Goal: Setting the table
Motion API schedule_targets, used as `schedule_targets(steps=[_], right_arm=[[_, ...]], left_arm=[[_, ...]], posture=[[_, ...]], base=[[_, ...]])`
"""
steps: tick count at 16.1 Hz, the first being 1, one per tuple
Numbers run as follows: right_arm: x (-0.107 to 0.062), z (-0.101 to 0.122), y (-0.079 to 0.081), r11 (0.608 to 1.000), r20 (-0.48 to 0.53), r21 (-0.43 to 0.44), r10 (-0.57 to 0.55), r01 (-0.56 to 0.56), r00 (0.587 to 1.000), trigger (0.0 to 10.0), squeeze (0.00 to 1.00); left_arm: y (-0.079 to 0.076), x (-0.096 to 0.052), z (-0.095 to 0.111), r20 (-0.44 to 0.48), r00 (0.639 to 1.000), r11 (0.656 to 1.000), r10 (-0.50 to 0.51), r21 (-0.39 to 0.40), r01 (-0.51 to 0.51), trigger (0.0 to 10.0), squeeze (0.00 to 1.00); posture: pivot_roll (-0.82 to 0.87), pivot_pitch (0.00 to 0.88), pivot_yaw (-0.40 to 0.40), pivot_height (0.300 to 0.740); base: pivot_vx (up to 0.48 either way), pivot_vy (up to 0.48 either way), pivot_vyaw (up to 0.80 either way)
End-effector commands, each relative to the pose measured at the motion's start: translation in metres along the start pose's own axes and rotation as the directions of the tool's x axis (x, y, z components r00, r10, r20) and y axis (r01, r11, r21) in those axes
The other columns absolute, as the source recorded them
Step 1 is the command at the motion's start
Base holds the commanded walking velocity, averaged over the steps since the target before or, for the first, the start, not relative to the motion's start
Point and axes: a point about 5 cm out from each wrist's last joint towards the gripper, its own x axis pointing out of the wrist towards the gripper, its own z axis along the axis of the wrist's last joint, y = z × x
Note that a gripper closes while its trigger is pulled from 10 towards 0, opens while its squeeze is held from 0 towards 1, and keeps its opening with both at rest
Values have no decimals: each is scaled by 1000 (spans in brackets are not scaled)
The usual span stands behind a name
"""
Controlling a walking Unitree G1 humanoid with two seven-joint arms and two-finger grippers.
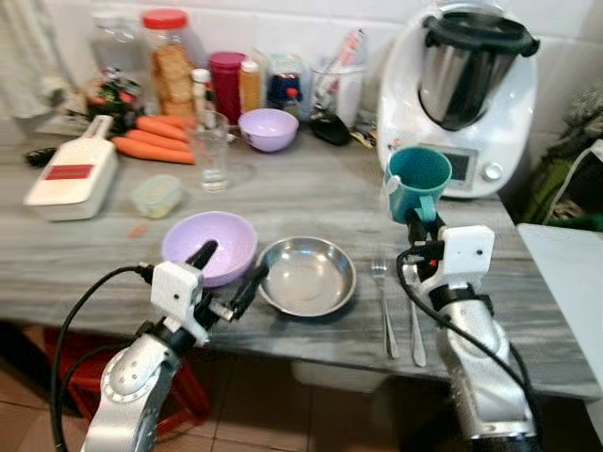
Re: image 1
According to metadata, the white power cable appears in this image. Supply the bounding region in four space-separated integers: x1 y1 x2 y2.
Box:
549 141 603 224

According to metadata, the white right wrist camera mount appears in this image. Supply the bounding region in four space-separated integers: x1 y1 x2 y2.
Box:
435 225 497 293

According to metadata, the clear drinking glass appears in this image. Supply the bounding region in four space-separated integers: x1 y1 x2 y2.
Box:
191 111 232 193

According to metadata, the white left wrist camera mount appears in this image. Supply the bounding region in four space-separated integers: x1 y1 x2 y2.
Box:
151 261 206 345

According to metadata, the white side counter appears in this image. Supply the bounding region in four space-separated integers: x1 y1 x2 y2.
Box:
516 223 603 452

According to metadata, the white slicer with red label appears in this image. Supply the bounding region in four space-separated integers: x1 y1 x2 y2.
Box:
24 115 121 222

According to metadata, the red and green wrapped bundle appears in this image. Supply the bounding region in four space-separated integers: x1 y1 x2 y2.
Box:
85 75 145 133

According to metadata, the small bottle with white cap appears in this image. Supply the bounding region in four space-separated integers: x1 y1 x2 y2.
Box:
191 68 213 119

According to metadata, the black remote control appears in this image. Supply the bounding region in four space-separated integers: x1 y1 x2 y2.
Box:
28 146 59 169

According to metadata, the small purple plastic bowl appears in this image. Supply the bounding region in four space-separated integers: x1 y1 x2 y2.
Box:
237 108 300 153

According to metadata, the clear plastic bottle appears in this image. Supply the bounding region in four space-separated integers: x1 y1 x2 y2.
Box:
90 9 147 81

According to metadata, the red and white packet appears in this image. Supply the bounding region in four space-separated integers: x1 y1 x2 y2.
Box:
325 28 367 95

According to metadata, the green and black bag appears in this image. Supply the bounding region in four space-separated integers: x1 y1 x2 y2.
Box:
521 94 603 232

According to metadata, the hanging beige towel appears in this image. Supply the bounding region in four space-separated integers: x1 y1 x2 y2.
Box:
0 0 72 119

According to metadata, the clear plastic utensil container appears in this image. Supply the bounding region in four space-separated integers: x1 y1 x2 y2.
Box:
311 61 367 128

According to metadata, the silver fork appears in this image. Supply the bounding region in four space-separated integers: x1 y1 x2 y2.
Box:
370 256 400 361

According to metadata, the stainless steel bowl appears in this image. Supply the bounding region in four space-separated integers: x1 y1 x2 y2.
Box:
256 236 358 318

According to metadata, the red plastic stool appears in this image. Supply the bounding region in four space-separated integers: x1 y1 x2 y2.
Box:
42 325 213 441

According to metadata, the black rounded object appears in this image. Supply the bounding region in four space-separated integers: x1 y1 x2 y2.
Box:
311 113 352 146

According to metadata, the clear jar with blue contents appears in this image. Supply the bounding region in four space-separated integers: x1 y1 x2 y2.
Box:
267 54 310 119

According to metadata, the teal mug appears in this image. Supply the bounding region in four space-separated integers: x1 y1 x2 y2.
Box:
386 146 453 227

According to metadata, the white plastic bin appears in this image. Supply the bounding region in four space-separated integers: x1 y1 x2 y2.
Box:
290 360 397 393

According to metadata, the red-lidded jar of crackers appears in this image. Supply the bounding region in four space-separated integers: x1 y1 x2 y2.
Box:
141 8 196 119

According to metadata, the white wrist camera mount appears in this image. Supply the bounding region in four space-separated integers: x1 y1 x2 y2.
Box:
151 261 206 345
435 225 497 293

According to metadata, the orange bottle with white cap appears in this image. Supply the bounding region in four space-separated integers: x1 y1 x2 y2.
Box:
238 60 263 114

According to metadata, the silver spoon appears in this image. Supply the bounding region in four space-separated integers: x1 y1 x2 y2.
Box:
403 264 428 368

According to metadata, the dark red canister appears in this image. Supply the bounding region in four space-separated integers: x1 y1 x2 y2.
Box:
208 52 248 125

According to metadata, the small pale green container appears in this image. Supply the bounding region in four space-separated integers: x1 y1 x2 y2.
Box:
130 175 183 219

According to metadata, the white food processor steel jug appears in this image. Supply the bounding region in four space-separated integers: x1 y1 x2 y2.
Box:
377 0 541 200

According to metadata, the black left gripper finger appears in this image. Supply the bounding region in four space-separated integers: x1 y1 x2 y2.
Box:
186 239 220 274
231 265 270 319

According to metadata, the large purple plastic bowl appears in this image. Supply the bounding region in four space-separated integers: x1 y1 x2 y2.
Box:
160 211 259 289

